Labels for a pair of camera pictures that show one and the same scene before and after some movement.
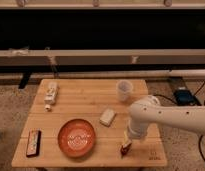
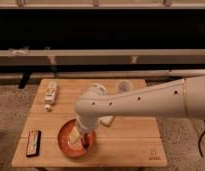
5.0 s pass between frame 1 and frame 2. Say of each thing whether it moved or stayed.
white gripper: moved
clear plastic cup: stayed
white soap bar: stayed
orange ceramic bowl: stayed
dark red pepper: moved
